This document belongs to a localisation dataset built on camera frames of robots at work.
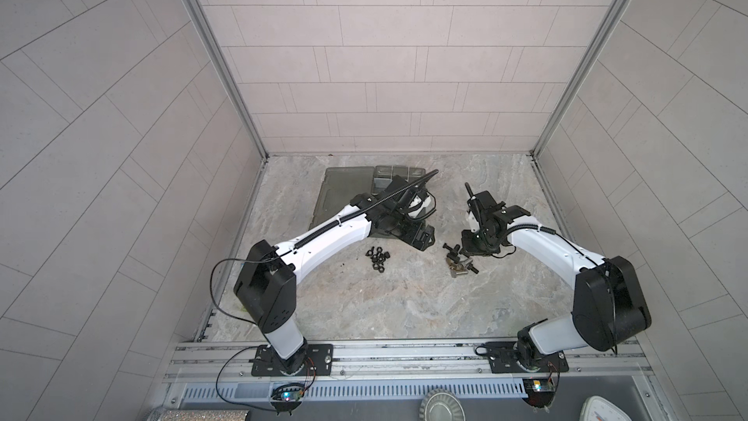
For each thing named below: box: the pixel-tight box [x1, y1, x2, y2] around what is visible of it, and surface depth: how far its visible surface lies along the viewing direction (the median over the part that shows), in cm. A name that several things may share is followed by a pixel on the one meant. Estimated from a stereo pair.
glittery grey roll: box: [148, 409, 251, 421], surface depth 62 cm
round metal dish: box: [418, 387, 467, 421], surface depth 66 cm
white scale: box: [579, 395, 635, 421], surface depth 64 cm
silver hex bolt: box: [448, 263, 469, 278], surface depth 88 cm
